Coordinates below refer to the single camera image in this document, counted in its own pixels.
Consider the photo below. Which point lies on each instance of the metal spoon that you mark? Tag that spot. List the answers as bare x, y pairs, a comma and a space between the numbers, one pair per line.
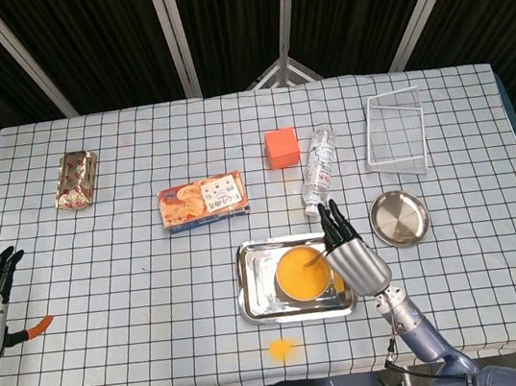
314, 260

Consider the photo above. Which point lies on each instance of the clear plastic water bottle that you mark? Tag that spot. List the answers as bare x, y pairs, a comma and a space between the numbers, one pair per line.
319, 171

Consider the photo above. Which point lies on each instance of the orange biscuit box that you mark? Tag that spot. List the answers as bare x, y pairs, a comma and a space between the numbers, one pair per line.
201, 201

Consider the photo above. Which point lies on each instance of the orange powder pile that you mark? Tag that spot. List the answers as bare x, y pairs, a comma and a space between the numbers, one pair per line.
281, 348

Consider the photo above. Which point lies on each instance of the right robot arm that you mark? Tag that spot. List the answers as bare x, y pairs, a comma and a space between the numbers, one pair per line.
425, 333

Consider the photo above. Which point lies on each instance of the gold foil snack packet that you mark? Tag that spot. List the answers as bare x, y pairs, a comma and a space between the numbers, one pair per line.
75, 181

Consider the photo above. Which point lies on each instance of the orange cube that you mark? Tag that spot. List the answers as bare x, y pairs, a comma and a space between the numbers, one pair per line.
283, 149

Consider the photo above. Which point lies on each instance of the white triangular screen foot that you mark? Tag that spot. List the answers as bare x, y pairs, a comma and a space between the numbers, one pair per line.
285, 72

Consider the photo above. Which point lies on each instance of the rectangular steel tray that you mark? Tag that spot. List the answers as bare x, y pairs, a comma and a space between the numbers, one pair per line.
258, 290

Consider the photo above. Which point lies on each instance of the beige bowl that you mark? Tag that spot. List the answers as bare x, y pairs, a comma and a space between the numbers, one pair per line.
305, 298

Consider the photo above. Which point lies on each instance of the checked tablecloth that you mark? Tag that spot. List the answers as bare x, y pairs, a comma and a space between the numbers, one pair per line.
130, 280

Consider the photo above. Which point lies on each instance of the black folding partition screen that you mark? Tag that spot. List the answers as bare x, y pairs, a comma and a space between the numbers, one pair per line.
109, 45

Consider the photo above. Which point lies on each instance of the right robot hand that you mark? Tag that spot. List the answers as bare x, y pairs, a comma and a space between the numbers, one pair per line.
359, 270

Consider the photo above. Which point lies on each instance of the round steel plate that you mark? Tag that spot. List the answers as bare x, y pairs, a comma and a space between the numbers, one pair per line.
400, 218

